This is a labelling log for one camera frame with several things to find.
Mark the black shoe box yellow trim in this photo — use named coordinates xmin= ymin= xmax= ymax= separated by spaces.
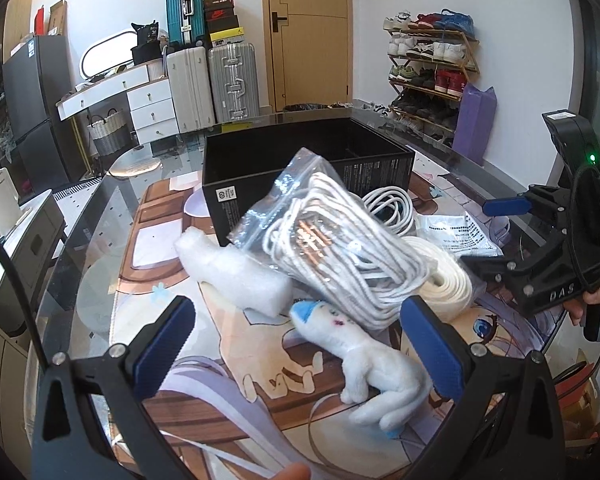
xmin=209 ymin=27 xmax=245 ymax=46

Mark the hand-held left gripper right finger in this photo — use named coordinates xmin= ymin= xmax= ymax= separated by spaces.
xmin=399 ymin=295 xmax=566 ymax=480

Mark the wooden door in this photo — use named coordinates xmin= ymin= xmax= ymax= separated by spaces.
xmin=261 ymin=0 xmax=353 ymax=113

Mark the white dresser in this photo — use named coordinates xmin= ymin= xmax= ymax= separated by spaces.
xmin=56 ymin=62 xmax=178 ymax=146

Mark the zip bag of white rope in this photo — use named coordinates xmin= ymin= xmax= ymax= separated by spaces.
xmin=227 ymin=147 xmax=431 ymax=332

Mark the white foam piece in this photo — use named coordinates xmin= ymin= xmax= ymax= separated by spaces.
xmin=173 ymin=226 xmax=293 ymax=317

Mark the brown cardboard box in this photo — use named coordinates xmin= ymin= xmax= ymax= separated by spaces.
xmin=47 ymin=1 xmax=68 ymax=37

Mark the black bag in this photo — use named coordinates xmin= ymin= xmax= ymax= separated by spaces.
xmin=130 ymin=21 xmax=168 ymax=66

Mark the woven basket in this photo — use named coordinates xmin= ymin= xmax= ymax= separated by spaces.
xmin=86 ymin=109 xmax=131 ymax=157

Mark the black refrigerator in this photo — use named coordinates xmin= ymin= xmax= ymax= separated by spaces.
xmin=1 ymin=35 xmax=86 ymax=181

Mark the white strap coil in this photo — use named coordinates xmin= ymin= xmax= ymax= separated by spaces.
xmin=405 ymin=235 xmax=473 ymax=322

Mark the grey side cabinet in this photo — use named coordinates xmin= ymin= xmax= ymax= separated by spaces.
xmin=0 ymin=187 xmax=66 ymax=336

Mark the purple bag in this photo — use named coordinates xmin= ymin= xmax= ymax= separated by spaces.
xmin=452 ymin=84 xmax=497 ymax=167

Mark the pile of loose sneakers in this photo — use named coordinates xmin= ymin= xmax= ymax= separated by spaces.
xmin=327 ymin=100 xmax=398 ymax=118

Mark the black shoe box red logo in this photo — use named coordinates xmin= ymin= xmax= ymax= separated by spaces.
xmin=204 ymin=0 xmax=237 ymax=21

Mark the clear packet with printed paper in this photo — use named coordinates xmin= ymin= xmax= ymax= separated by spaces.
xmin=414 ymin=210 xmax=503 ymax=261

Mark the white plush toy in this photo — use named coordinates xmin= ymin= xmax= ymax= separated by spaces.
xmin=289 ymin=297 xmax=428 ymax=442

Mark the teal suitcase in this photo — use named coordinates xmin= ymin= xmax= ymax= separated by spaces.
xmin=166 ymin=0 xmax=206 ymax=51

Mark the silver suitcase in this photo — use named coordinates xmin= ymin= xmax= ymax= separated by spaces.
xmin=207 ymin=41 xmax=260 ymax=123

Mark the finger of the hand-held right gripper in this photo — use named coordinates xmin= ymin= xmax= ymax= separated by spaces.
xmin=459 ymin=237 xmax=573 ymax=291
xmin=481 ymin=184 xmax=572 ymax=233

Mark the white kettle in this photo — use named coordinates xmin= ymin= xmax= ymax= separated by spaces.
xmin=0 ymin=167 xmax=22 ymax=233

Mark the printed cartoon table mat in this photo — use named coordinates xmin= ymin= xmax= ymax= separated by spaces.
xmin=107 ymin=155 xmax=571 ymax=480

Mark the oval mirror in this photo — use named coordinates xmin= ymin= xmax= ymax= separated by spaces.
xmin=81 ymin=30 xmax=137 ymax=80

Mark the white suitcase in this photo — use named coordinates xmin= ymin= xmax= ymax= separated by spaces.
xmin=166 ymin=46 xmax=216 ymax=133

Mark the person's left hand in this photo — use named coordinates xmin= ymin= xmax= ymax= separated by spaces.
xmin=267 ymin=462 xmax=312 ymax=480

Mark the black cardboard box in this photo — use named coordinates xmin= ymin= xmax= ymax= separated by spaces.
xmin=201 ymin=117 xmax=416 ymax=247

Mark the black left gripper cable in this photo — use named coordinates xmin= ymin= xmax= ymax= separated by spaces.
xmin=0 ymin=219 xmax=56 ymax=363

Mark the shoe rack with shoes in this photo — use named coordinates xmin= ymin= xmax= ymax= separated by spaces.
xmin=382 ymin=8 xmax=478 ymax=141

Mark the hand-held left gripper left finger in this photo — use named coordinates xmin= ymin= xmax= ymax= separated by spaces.
xmin=32 ymin=295 xmax=197 ymax=480

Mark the wooden shoe rack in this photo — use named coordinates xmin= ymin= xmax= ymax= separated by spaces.
xmin=386 ymin=27 xmax=481 ymax=143

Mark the orange chair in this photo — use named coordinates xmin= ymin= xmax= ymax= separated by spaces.
xmin=555 ymin=360 xmax=600 ymax=446

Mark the white cable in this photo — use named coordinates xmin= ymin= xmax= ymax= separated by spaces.
xmin=361 ymin=186 xmax=416 ymax=236

